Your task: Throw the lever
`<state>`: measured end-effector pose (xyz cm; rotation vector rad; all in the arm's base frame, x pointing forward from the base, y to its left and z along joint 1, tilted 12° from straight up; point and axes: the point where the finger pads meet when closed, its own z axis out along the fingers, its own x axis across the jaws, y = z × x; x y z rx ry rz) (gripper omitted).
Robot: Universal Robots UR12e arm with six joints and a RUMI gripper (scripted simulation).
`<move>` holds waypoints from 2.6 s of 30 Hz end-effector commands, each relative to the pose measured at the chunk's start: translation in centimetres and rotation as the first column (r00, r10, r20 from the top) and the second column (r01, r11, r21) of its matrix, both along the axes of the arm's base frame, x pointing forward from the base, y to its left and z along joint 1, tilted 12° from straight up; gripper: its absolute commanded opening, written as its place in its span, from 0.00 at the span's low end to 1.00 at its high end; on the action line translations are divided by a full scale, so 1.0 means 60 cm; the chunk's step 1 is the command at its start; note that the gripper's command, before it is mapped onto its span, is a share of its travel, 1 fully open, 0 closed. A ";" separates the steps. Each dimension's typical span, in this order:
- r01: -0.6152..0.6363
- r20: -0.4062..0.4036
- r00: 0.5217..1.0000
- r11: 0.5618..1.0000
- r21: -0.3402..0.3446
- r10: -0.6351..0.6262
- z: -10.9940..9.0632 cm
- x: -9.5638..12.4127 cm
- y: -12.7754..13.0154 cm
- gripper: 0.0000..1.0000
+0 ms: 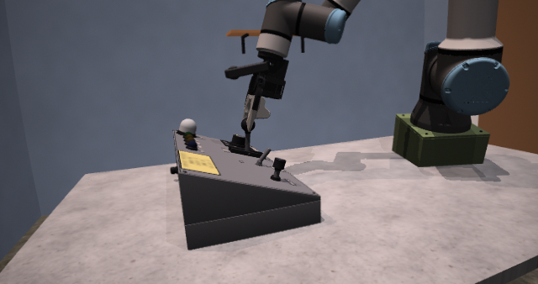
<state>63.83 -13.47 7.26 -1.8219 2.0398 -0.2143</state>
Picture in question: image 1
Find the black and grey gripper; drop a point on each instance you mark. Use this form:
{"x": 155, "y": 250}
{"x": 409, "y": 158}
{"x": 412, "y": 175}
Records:
{"x": 261, "y": 85}

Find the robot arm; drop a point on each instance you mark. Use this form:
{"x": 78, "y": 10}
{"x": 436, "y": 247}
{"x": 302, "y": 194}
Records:
{"x": 466, "y": 81}

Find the dark grey control console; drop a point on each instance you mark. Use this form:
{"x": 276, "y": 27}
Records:
{"x": 231, "y": 190}

